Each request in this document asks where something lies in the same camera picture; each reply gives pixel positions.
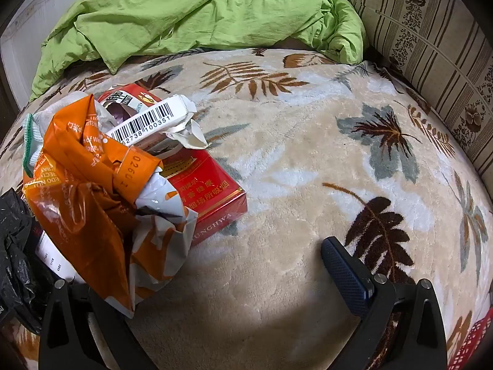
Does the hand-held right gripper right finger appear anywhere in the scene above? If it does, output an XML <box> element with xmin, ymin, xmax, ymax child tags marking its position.
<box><xmin>321</xmin><ymin>236</ymin><xmax>448</xmax><ymax>370</ymax></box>

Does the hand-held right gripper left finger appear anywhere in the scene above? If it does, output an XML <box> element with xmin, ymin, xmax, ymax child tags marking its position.
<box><xmin>39</xmin><ymin>279</ymin><xmax>158</xmax><ymax>370</ymax></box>

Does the orange wrapper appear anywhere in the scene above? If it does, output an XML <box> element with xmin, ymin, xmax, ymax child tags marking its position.
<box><xmin>22</xmin><ymin>93</ymin><xmax>199</xmax><ymax>319</ymax></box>

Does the red mesh basket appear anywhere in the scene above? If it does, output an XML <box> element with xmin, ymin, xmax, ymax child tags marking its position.
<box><xmin>449</xmin><ymin>308</ymin><xmax>493</xmax><ymax>370</ymax></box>

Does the red cigarette pack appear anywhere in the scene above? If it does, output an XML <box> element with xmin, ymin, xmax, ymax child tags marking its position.
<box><xmin>156</xmin><ymin>148</ymin><xmax>248</xmax><ymax>245</ymax></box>

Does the black plastic bag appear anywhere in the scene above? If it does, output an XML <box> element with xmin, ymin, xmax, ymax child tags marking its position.
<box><xmin>0</xmin><ymin>191</ymin><xmax>44</xmax><ymax>335</ymax></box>

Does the leaf-print blanket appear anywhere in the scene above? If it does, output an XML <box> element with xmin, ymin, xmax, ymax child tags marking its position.
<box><xmin>0</xmin><ymin>48</ymin><xmax>493</xmax><ymax>370</ymax></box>

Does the grey sock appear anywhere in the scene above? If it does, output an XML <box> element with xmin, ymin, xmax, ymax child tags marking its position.
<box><xmin>22</xmin><ymin>113</ymin><xmax>51</xmax><ymax>174</ymax></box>

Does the striped floral pillow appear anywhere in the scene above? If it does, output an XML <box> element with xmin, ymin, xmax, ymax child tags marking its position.
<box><xmin>350</xmin><ymin>0</ymin><xmax>493</xmax><ymax>197</ymax></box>

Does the green quilt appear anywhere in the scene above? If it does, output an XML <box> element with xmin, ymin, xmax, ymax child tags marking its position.
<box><xmin>30</xmin><ymin>0</ymin><xmax>368</xmax><ymax>103</ymax></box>

